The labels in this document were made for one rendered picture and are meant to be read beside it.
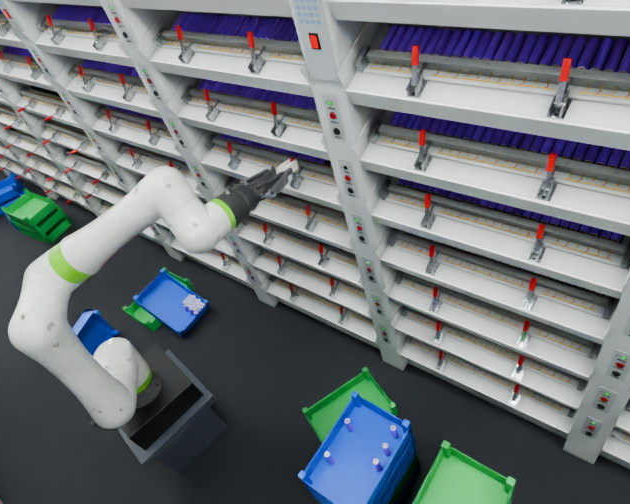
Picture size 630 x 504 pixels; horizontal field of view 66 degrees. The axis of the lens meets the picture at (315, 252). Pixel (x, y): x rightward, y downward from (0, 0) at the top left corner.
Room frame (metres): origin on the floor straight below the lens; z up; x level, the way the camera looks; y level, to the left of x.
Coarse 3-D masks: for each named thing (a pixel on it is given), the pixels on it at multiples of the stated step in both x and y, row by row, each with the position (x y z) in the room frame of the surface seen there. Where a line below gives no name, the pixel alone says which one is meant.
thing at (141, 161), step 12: (120, 144) 2.06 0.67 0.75; (108, 156) 2.01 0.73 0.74; (120, 156) 2.03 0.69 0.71; (132, 156) 1.91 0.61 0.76; (144, 156) 1.94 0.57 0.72; (156, 156) 1.86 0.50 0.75; (168, 156) 1.83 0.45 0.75; (132, 168) 1.91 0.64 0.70; (144, 168) 1.87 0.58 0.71; (180, 168) 1.72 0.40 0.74; (192, 180) 1.65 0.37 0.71
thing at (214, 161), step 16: (208, 144) 1.49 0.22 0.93; (208, 160) 1.46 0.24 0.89; (224, 160) 1.42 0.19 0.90; (240, 176) 1.34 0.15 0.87; (288, 176) 1.21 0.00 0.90; (288, 192) 1.19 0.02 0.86; (304, 192) 1.12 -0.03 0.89; (320, 192) 1.09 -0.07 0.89; (336, 192) 1.06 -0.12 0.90; (336, 208) 1.05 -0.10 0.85
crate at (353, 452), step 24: (360, 408) 0.70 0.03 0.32; (336, 432) 0.64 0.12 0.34; (360, 432) 0.62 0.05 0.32; (384, 432) 0.60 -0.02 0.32; (408, 432) 0.56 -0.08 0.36; (336, 456) 0.58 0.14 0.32; (360, 456) 0.56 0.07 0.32; (384, 456) 0.53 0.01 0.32; (312, 480) 0.54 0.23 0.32; (336, 480) 0.51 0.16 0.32; (360, 480) 0.49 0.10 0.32; (384, 480) 0.47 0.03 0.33
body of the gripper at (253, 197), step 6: (240, 186) 1.05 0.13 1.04; (246, 186) 1.04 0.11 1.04; (264, 186) 1.07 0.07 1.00; (240, 192) 1.02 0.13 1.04; (246, 192) 1.02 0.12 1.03; (252, 192) 1.03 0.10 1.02; (258, 192) 1.04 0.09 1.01; (264, 192) 1.04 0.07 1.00; (246, 198) 1.01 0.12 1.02; (252, 198) 1.01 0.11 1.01; (258, 198) 1.02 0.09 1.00; (264, 198) 1.03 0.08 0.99; (252, 204) 1.01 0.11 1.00; (252, 210) 1.02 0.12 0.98
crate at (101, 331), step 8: (88, 312) 1.66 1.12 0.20; (96, 312) 1.65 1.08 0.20; (80, 320) 1.63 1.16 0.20; (88, 320) 1.67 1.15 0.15; (96, 320) 1.69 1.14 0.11; (104, 320) 1.67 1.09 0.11; (72, 328) 1.60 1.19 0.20; (80, 328) 1.58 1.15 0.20; (88, 328) 1.64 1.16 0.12; (96, 328) 1.67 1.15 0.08; (104, 328) 1.69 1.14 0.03; (112, 328) 1.67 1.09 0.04; (80, 336) 1.60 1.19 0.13; (88, 336) 1.62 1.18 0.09; (96, 336) 1.64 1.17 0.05; (104, 336) 1.66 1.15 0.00; (112, 336) 1.65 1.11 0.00; (88, 344) 1.59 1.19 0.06; (96, 344) 1.62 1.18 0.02
